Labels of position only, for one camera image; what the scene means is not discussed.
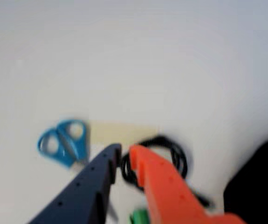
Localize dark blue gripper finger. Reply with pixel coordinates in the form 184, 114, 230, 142
27, 143, 123, 224

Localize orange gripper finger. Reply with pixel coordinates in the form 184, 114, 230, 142
129, 144, 247, 224

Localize black fabric bag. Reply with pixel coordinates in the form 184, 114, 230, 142
223, 125, 268, 224

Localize black marker green cap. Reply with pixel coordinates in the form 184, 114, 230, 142
129, 208, 150, 224

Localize wide masking tape patch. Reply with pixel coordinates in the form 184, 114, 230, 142
88, 120, 159, 150

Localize coiled black cable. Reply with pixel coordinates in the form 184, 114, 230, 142
121, 134, 215, 208

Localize blue handled scissors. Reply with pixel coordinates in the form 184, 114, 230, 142
37, 119, 90, 168

